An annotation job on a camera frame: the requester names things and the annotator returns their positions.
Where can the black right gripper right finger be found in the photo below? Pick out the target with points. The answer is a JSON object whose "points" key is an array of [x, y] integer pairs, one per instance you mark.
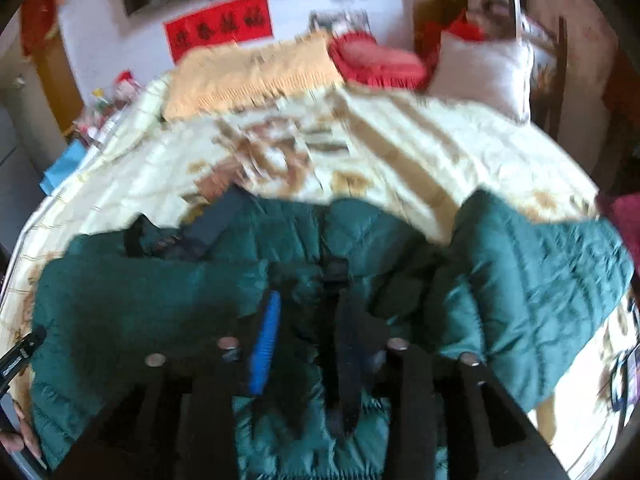
{"points": [[440, 403]]}

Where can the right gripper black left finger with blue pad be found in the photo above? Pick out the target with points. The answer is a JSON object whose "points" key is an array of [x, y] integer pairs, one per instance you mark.
{"points": [[179, 424]]}

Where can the dark green puffer jacket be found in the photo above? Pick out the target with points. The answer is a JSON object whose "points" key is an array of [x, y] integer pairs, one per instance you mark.
{"points": [[523, 297]]}

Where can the person's left hand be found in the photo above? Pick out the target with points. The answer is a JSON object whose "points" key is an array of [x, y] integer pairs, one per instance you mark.
{"points": [[24, 437]]}

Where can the blue box beside bed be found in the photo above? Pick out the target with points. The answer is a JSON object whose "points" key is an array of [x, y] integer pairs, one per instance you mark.
{"points": [[63, 167]]}

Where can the cream floral bed quilt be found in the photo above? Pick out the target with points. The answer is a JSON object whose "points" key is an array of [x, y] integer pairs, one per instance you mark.
{"points": [[416, 158]]}

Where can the dark red velvet cloth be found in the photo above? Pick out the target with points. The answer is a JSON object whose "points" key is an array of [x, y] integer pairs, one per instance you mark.
{"points": [[624, 213]]}

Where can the plush doll with red hat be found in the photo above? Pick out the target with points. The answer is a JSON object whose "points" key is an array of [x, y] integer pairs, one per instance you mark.
{"points": [[126, 89]]}

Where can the white satin pillow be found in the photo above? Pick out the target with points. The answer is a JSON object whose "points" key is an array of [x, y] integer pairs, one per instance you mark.
{"points": [[493, 73]]}

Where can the orange fringed pillow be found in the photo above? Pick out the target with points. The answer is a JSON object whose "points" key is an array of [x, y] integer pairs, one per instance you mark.
{"points": [[218, 79]]}

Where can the red heart-shaped cushion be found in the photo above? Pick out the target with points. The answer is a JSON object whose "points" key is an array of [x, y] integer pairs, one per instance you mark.
{"points": [[361, 60]]}

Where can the red banner with characters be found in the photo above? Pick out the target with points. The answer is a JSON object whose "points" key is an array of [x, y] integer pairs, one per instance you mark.
{"points": [[229, 21]]}

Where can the framed photo on headboard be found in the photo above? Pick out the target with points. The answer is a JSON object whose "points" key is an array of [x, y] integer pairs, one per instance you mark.
{"points": [[338, 23]]}

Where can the booklet with lanyard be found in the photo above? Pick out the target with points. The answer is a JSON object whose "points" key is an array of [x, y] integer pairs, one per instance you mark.
{"points": [[624, 380]]}

